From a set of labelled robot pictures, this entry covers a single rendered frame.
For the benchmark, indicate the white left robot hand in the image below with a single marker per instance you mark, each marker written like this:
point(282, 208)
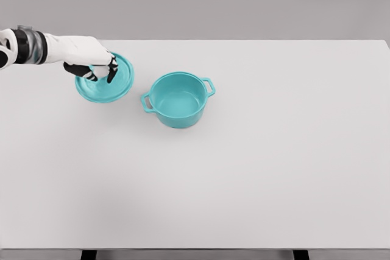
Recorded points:
point(86, 49)

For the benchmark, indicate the teal pot lid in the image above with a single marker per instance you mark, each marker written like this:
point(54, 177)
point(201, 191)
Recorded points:
point(120, 82)

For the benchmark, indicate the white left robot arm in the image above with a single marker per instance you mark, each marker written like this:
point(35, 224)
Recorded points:
point(27, 47)

